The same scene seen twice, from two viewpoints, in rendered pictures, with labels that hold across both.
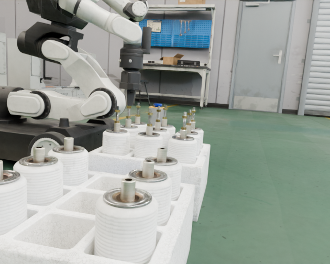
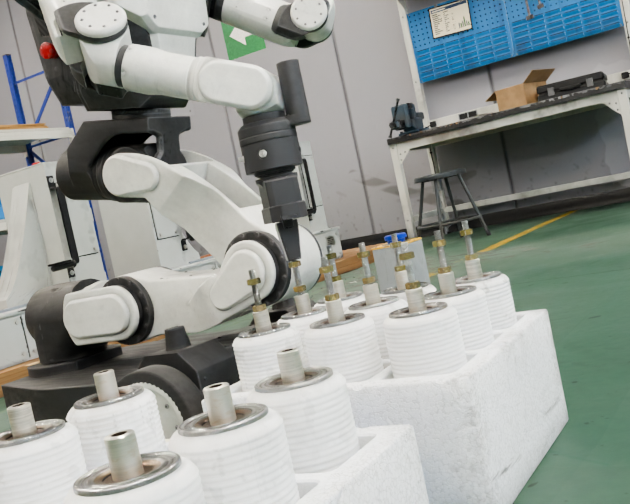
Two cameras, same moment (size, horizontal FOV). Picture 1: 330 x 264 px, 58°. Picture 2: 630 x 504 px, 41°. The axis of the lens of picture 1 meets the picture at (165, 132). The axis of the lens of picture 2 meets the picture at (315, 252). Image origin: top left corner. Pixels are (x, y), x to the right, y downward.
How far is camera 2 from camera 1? 0.29 m
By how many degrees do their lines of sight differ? 19
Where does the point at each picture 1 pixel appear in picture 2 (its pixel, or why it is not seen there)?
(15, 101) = (78, 314)
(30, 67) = (150, 220)
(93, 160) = not seen: hidden behind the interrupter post
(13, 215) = not seen: outside the picture
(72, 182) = not seen: hidden behind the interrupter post
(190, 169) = (440, 389)
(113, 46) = (361, 104)
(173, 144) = (390, 333)
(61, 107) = (174, 303)
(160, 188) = (234, 443)
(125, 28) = (230, 82)
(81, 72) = (196, 208)
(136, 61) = (277, 149)
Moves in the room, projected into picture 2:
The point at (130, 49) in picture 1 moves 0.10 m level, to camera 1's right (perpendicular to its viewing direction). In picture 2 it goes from (255, 127) to (319, 111)
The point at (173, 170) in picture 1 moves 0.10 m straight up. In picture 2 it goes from (311, 397) to (288, 287)
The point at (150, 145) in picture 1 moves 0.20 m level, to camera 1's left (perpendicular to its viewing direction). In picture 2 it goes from (337, 348) to (198, 369)
